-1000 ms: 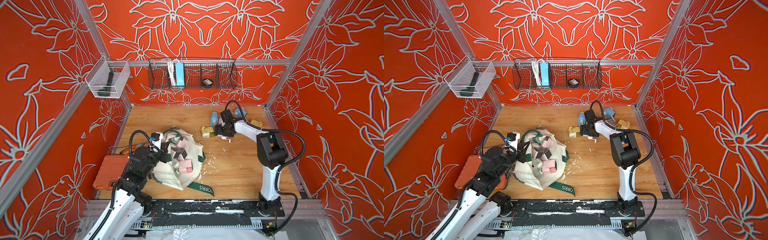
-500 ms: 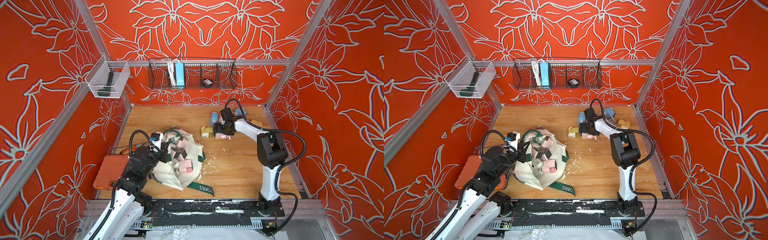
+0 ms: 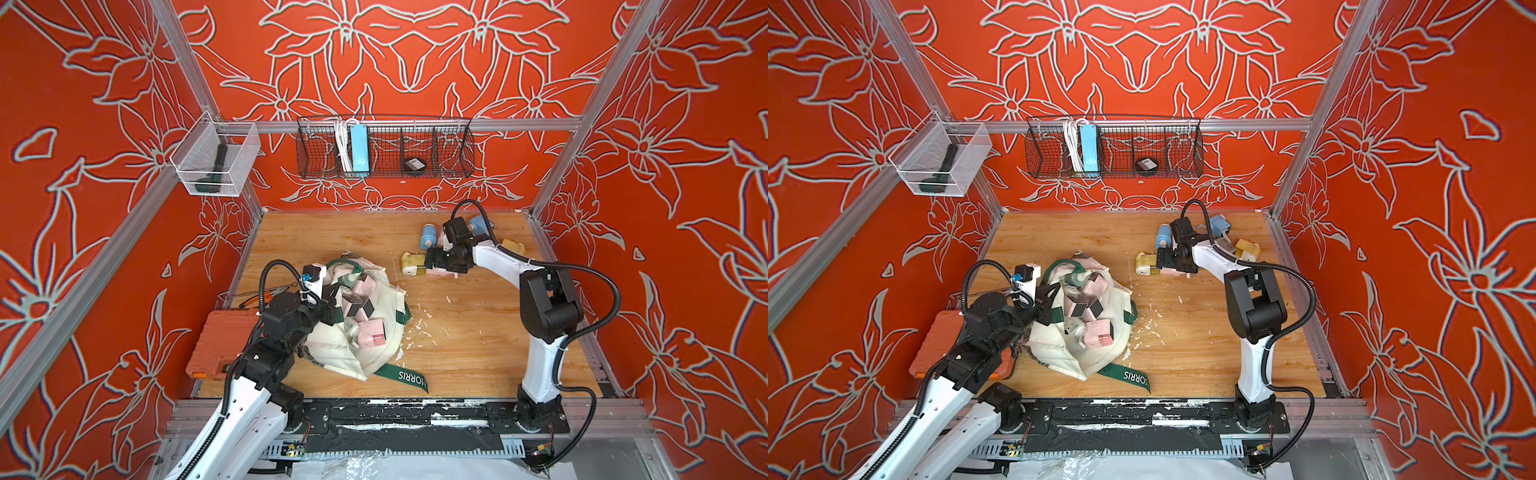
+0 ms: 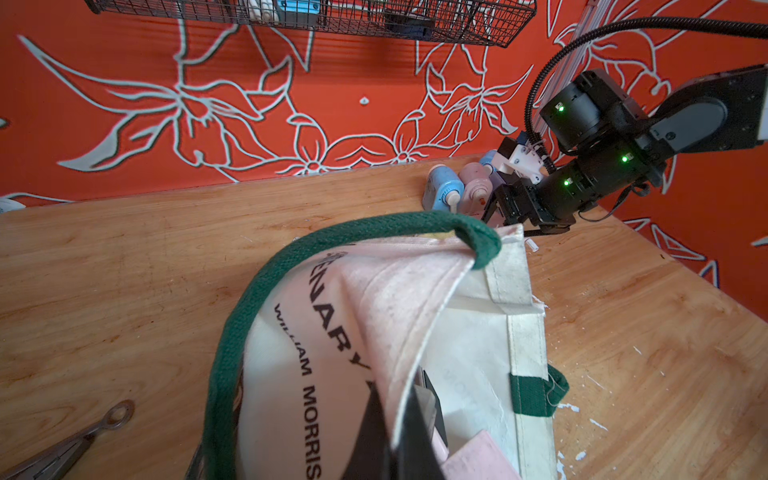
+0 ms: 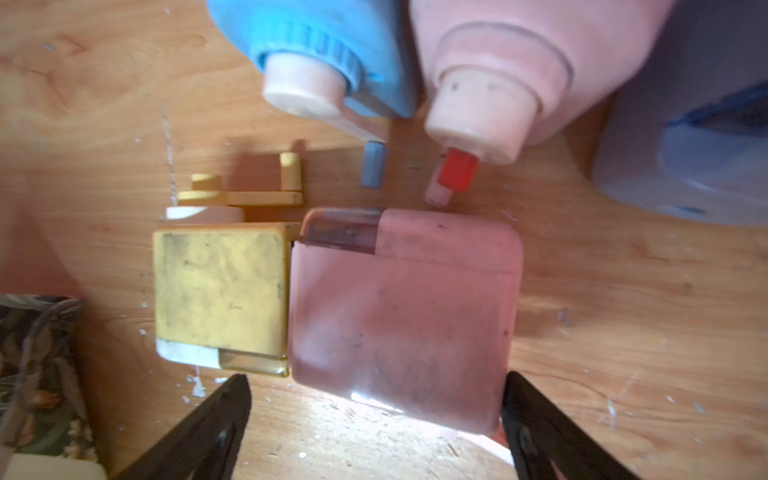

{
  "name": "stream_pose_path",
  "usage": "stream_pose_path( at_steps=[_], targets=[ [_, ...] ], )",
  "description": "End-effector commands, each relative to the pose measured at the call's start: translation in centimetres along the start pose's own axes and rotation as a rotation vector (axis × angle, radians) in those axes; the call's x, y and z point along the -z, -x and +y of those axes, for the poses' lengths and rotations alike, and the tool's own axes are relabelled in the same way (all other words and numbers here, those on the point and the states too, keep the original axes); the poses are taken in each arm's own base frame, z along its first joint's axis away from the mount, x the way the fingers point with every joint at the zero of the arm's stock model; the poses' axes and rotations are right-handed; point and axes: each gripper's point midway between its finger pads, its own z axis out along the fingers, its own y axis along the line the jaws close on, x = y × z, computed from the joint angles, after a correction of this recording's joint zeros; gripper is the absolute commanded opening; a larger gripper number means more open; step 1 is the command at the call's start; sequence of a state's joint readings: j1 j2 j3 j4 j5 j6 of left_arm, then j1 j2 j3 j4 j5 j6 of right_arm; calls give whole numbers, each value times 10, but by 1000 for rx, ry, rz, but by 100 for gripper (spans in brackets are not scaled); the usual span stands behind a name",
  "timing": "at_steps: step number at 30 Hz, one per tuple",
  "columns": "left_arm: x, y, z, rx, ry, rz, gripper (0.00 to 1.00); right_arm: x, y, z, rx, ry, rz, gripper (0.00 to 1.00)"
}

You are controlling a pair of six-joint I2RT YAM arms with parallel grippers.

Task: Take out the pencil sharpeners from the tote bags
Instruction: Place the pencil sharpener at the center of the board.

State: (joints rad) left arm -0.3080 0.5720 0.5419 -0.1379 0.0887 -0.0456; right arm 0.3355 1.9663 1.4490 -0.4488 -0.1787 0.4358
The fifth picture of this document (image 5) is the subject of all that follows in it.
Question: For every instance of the pink square pencil sharpener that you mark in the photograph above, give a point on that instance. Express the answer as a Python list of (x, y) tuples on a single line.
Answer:
[(411, 311)]

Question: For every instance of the blue pencil sharpener pink cap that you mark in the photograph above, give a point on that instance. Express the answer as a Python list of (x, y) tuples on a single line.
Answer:
[(343, 63)]

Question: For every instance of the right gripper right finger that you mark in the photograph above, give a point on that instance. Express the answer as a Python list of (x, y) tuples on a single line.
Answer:
[(546, 444)]

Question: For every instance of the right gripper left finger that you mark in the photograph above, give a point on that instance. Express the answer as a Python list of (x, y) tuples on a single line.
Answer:
[(205, 445)]

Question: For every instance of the white canvas tote bag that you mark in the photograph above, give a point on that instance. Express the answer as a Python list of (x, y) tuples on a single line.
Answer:
[(45, 427)]

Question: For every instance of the light blue small sharpener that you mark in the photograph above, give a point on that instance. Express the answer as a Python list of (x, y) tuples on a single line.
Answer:
[(687, 136)]

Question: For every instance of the yellow pencil sharpener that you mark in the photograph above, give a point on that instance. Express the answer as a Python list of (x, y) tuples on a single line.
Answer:
[(222, 282)]

